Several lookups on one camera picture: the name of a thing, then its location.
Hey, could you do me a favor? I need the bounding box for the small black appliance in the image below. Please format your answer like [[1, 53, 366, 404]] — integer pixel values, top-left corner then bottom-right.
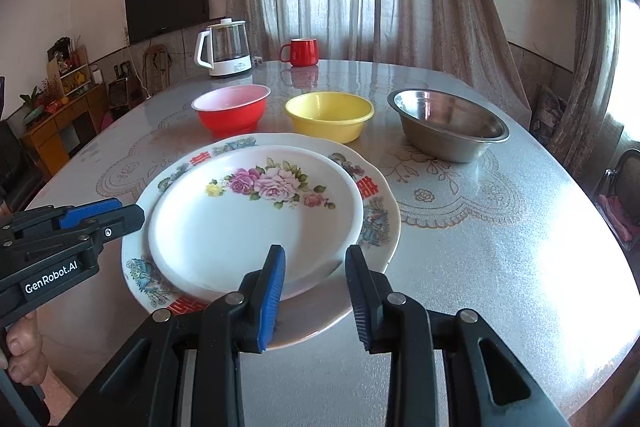
[[107, 77, 136, 108]]

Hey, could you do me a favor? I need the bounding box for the wooden shelf with ornaments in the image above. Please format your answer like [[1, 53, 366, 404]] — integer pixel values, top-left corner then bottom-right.
[[47, 44, 91, 100]]

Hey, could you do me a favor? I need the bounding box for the pink chair cushion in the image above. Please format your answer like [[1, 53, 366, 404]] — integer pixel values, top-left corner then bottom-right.
[[600, 194, 640, 250]]

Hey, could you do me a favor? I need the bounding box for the bentwood wooden chair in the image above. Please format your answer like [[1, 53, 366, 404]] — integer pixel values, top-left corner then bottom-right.
[[142, 44, 173, 95]]

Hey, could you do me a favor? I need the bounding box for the red bowl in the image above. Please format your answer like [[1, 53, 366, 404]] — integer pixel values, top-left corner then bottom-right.
[[192, 84, 272, 139]]

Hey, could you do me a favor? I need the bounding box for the yellow bowl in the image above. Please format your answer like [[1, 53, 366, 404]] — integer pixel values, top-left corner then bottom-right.
[[285, 91, 375, 144]]

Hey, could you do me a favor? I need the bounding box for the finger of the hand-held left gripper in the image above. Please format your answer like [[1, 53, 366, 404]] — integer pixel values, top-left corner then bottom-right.
[[0, 204, 146, 278], [12, 198, 124, 240]]

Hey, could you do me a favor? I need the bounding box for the black leather chair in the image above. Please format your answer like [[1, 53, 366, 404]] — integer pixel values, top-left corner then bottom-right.
[[0, 117, 46, 212]]

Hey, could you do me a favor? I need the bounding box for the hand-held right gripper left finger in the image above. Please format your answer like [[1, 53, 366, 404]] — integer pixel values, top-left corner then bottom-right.
[[65, 244, 286, 427]]

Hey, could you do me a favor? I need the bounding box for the patterned cushion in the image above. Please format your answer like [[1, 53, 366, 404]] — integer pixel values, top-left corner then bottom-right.
[[530, 86, 568, 132]]

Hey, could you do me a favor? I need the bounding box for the bright window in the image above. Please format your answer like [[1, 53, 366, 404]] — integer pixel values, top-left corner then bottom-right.
[[607, 0, 640, 132]]

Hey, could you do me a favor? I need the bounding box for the wooden cabinet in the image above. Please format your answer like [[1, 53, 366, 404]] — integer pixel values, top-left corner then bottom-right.
[[20, 82, 108, 178]]

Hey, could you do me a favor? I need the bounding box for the white glass electric kettle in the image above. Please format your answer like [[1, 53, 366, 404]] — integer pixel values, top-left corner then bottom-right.
[[194, 18, 251, 78]]

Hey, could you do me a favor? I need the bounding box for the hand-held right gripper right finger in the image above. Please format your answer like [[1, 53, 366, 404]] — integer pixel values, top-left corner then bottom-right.
[[345, 246, 571, 427]]

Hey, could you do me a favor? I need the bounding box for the red mug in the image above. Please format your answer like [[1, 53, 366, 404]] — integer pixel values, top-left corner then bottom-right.
[[278, 38, 321, 68]]

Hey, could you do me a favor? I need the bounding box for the dark round-back chair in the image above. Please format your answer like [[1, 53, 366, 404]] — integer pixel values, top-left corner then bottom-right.
[[594, 149, 640, 253]]

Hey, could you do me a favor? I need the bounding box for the black wall television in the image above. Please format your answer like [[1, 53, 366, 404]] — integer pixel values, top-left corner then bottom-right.
[[124, 0, 208, 45]]

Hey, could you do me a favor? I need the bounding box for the stainless steel bowl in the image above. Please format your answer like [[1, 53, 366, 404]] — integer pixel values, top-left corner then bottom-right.
[[387, 88, 511, 164]]

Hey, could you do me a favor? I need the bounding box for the narrow beige curtain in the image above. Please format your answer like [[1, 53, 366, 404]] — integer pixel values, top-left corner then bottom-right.
[[547, 0, 626, 180]]

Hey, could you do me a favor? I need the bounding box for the small rose print plate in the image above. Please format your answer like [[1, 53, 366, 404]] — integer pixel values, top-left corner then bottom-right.
[[148, 145, 364, 304]]

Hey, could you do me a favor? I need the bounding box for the scalloped plate red blue print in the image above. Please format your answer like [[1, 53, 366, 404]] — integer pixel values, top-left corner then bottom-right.
[[121, 133, 402, 350]]

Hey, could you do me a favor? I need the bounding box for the person's left hand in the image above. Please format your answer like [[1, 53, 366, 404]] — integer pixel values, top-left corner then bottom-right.
[[0, 309, 49, 401]]

